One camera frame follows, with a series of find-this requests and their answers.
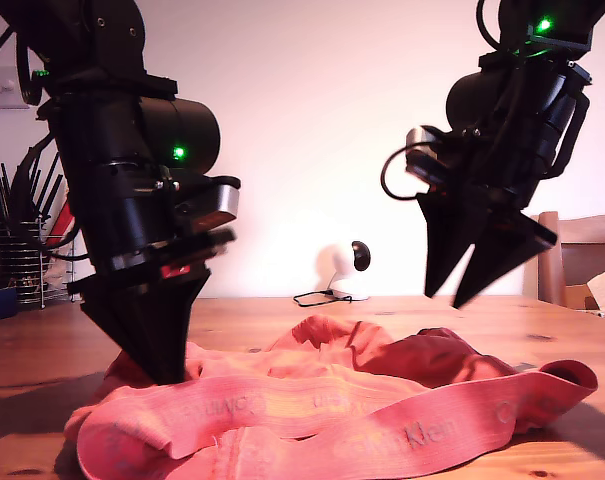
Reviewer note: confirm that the white plastic packet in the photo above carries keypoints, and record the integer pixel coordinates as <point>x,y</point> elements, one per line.
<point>57,272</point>

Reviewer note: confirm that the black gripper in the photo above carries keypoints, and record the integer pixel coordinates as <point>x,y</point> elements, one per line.
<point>127,235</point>
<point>507,170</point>

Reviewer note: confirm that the red underwear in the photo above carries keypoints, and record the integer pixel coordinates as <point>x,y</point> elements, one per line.
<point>307,415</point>

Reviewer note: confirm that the red chopstick packet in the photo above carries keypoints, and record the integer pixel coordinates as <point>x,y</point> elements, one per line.
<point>62,225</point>

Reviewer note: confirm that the white round security camera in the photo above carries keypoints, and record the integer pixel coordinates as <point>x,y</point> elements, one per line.
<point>342,265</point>

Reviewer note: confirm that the brown cardboard box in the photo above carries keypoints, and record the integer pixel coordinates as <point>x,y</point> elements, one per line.
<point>574,297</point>

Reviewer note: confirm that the white light switch plate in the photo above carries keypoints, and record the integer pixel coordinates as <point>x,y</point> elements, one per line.
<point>2,87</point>

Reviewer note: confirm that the wooden chair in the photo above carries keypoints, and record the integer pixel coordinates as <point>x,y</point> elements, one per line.
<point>549,280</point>

